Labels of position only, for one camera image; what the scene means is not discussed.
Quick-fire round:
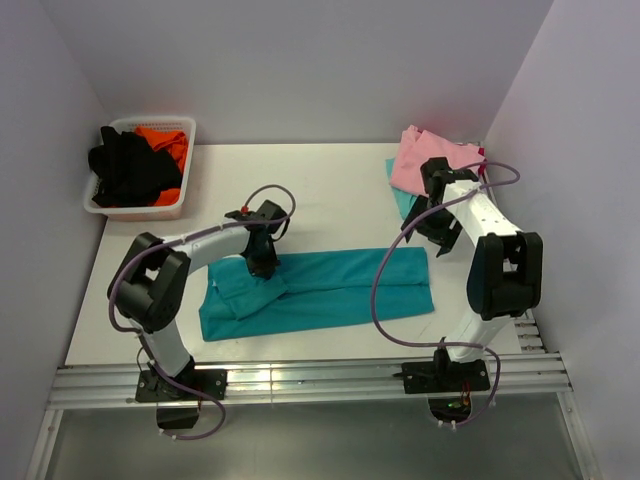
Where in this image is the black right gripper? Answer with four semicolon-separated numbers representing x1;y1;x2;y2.
402;194;464;256

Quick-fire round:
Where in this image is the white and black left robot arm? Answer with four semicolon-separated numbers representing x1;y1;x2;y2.
107;200;290;399

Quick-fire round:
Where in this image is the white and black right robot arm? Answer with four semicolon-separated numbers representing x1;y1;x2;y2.
401;157;543;393

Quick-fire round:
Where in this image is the folded light teal t shirt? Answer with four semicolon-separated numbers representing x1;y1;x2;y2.
385;158;418;220

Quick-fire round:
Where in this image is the folded red t shirt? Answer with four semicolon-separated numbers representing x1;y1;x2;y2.
477;147;488;177

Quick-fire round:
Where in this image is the folded pink t shirt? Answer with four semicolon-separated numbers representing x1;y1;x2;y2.
388;124;487;199

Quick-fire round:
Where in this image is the orange t shirt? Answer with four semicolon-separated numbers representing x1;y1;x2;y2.
134;125;189;207

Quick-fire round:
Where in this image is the black t shirt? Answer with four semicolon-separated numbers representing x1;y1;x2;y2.
88;126;181;208

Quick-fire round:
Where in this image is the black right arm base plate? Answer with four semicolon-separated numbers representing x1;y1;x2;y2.
394;360;491;395

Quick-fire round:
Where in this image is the aluminium right side rail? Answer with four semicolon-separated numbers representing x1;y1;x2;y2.
477;169;546;354

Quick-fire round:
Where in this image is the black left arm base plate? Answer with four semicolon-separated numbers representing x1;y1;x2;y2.
134;369;228;403

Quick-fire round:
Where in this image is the aluminium front frame rail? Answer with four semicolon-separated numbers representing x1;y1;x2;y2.
46;353;572;411

